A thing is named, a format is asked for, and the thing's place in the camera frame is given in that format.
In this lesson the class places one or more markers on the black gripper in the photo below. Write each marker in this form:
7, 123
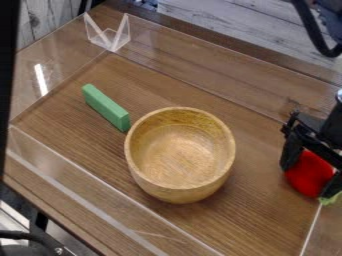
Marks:
303, 135

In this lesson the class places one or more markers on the red plush strawberry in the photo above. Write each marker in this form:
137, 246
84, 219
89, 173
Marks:
309, 175

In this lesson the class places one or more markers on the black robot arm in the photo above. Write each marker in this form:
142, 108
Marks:
332, 128

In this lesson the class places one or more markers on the wooden bowl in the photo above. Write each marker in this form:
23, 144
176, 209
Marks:
180, 150

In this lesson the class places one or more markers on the green rectangular block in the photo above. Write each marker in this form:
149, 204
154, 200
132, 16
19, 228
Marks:
112, 111

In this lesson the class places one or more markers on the clear acrylic tray enclosure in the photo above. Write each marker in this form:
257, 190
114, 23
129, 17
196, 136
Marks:
66, 161

